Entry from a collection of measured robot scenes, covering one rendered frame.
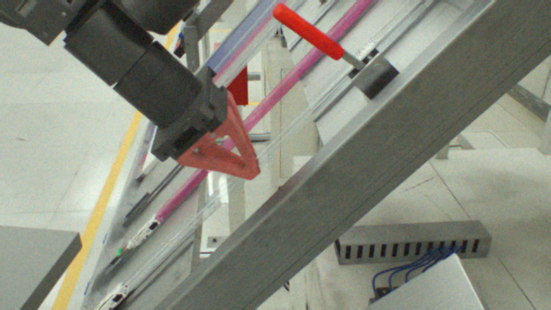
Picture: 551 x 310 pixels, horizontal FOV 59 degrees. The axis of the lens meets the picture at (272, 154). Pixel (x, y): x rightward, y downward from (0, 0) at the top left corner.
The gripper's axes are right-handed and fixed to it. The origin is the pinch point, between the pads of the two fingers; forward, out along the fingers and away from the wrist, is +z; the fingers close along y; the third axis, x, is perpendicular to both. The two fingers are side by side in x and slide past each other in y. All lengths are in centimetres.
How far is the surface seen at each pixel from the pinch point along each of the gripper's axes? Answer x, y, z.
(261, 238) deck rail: 0.1, -10.2, 0.8
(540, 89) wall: -77, 212, 181
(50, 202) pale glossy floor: 125, 137, 17
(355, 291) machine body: 9.3, 14.0, 35.3
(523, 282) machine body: -11, 14, 54
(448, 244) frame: -5.7, 20.1, 44.2
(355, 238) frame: 5.4, 21.5, 32.8
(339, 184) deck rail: -7.6, -10.1, 1.3
